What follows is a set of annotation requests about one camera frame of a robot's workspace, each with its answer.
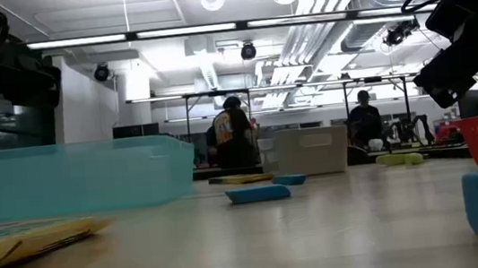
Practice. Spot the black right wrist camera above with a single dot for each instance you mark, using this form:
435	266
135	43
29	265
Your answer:
455	10

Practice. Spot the black beam with light strips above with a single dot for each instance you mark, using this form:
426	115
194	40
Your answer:
186	31

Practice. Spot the grey plastic bin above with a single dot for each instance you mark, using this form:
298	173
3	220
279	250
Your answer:
313	152

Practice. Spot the black metal table frame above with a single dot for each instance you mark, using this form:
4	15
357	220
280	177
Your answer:
225	172

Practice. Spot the person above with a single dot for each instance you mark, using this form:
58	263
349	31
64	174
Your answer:
232	137
364	122

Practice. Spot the silver ventilation duct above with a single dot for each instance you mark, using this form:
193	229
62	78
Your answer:
367	31

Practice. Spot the black background robot arm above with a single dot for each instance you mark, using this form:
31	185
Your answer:
419	128

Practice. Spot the black round ceiling speaker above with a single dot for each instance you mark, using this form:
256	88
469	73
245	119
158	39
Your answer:
248	51
101	72

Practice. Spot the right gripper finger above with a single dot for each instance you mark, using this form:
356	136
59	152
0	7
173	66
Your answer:
446	74
448	100

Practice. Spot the black ceiling spotlight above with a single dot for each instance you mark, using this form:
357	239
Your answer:
399	33

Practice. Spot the small blue bowl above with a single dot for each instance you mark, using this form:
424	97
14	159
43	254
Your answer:
289	179

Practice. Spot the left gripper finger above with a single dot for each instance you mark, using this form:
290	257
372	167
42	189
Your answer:
39	82

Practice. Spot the red background object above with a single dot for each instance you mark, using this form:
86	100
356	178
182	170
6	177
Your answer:
446	134

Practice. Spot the black background rig frame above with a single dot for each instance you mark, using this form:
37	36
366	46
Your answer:
216	93

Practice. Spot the black monitor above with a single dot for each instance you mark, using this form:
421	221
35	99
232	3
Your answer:
475	103

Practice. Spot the teal translucent plastic tray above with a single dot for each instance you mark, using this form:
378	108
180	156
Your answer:
68	180

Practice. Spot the yellow crayon box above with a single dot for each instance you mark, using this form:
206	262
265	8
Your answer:
239	179
17	247

